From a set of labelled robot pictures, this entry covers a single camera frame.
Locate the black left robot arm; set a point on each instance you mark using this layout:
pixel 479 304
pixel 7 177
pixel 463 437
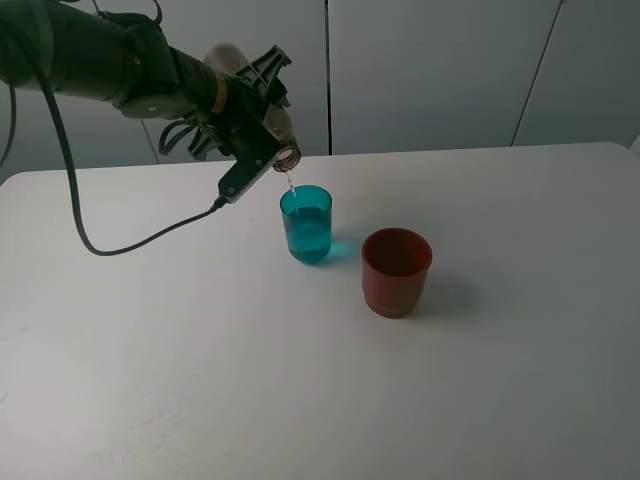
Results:
pixel 124 59

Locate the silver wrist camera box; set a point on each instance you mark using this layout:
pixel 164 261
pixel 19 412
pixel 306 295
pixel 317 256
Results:
pixel 246 172

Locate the teal translucent plastic cup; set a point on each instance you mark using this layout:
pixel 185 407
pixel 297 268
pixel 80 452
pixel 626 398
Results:
pixel 307 220

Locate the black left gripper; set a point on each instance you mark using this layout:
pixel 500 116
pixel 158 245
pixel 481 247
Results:
pixel 229 110

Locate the red plastic cup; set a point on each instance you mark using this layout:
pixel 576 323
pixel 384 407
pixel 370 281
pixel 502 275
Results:
pixel 395 264

